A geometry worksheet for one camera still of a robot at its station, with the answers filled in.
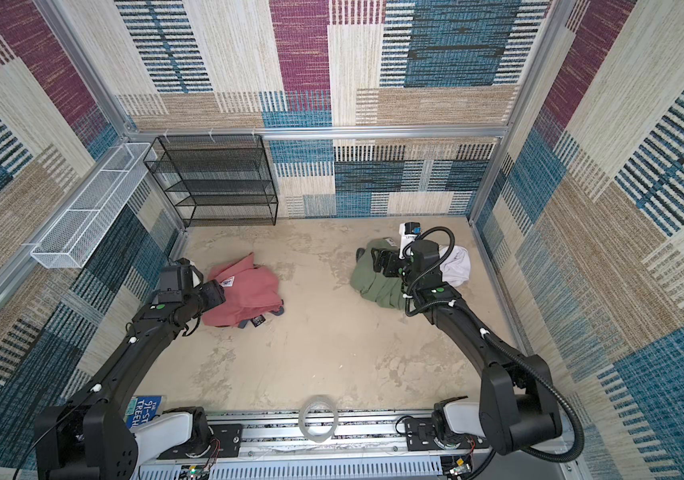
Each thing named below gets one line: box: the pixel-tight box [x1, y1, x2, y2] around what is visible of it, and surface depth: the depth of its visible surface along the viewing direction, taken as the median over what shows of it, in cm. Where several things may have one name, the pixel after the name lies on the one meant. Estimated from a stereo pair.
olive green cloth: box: [350, 237, 406, 310], surface depth 98 cm
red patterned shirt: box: [202, 252, 283, 327], surface depth 96 cm
